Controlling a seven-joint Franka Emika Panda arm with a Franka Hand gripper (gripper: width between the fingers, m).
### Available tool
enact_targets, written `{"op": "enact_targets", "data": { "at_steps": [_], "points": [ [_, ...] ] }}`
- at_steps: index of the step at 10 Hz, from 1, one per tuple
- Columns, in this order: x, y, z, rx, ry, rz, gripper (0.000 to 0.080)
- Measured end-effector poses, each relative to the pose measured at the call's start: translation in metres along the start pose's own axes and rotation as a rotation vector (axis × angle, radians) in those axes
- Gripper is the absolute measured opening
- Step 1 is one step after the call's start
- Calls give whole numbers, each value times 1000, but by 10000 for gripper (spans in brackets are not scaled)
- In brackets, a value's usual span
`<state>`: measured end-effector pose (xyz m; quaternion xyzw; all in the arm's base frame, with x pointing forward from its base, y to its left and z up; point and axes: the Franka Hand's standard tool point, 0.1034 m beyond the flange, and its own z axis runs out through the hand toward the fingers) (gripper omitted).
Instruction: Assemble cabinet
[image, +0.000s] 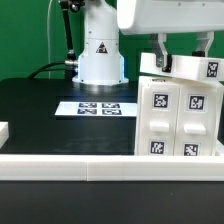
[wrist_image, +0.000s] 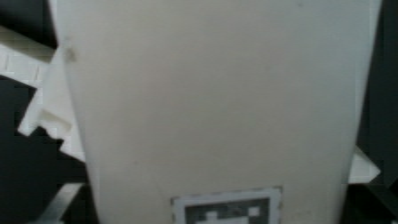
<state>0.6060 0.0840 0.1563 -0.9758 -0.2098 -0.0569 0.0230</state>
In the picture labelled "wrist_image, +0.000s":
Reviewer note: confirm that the white cabinet top block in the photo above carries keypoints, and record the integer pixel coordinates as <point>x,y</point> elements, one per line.
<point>217,88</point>

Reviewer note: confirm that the white cabinet body box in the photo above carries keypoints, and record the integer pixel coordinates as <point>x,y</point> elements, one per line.
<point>50,113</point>

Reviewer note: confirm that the white U-shaped fence frame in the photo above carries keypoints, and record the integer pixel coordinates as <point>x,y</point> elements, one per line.
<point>25,57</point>

